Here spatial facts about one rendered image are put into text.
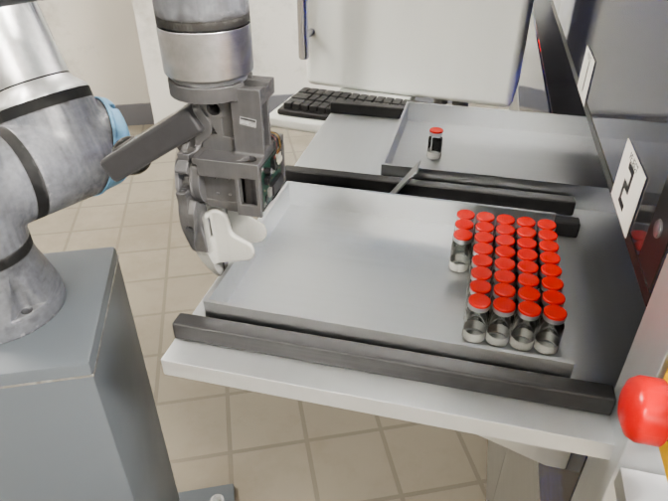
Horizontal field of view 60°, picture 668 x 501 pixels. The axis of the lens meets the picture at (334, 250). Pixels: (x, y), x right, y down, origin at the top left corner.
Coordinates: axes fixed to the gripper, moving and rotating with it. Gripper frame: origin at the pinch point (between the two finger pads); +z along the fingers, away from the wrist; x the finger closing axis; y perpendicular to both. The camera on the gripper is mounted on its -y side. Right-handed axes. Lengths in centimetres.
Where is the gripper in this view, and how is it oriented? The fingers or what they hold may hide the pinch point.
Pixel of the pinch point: (214, 262)
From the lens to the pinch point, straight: 62.2
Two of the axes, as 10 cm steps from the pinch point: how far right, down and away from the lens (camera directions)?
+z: 0.0, 8.3, 5.6
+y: 9.7, 1.3, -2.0
